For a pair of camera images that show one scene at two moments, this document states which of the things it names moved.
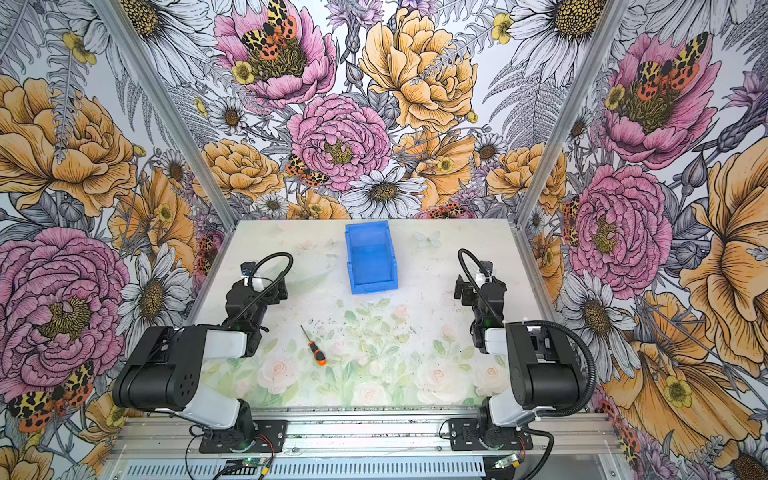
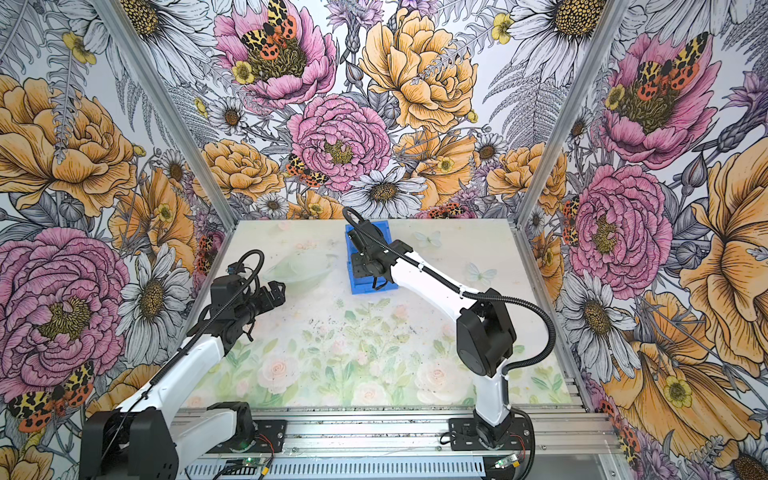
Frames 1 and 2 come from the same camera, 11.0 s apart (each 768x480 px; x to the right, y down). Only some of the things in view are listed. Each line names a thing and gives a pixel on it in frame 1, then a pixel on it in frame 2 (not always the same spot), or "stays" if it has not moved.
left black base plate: x=266 y=436 stays
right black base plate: x=465 y=435 stays
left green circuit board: x=254 y=462 stays
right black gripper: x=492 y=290 → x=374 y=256
